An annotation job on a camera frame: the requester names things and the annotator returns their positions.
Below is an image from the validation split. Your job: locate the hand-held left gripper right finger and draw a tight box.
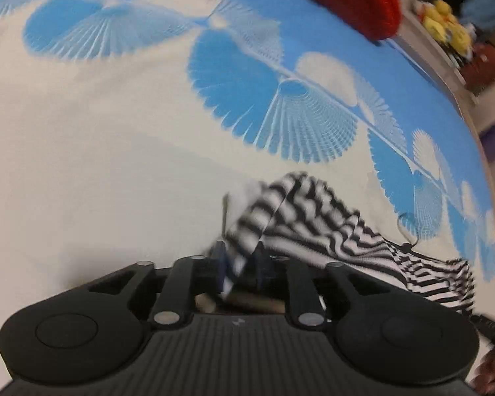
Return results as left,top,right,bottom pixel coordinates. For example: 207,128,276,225
247,247,397,330

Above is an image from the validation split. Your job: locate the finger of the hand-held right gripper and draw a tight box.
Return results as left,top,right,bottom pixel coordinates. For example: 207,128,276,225
469,314,495,345

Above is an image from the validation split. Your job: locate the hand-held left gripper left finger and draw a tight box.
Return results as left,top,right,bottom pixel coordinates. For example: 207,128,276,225
86,241,232,331

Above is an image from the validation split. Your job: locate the striped and white small sweater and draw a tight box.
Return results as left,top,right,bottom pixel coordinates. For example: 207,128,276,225
208,171,477,316

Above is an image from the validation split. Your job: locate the blue and white printed blanket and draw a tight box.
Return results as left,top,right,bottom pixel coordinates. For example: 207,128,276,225
0,0,495,384

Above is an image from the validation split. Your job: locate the dark red box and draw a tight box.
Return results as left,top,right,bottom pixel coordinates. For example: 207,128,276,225
460,43,495,91

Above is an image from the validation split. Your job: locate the yellow sponge plush toy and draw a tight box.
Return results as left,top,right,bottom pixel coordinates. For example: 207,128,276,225
445,20,474,53

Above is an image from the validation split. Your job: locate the yellow duck plush toy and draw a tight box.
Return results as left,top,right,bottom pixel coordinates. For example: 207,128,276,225
416,0,454,40

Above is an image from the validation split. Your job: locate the wooden bed frame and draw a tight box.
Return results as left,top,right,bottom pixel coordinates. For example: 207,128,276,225
470,107,495,236

